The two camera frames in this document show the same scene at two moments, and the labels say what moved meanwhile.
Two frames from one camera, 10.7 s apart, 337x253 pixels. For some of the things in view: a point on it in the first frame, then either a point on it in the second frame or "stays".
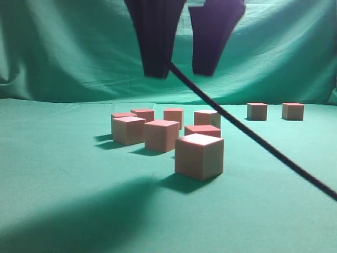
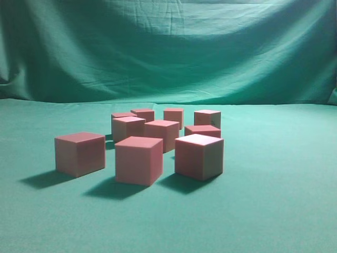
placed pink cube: [176, 115] stays
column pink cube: [257, 111] -> [139, 160]
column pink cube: [205, 129] stays
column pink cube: [293, 111] -> [79, 154]
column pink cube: [199, 156] stays
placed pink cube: [207, 117] stays
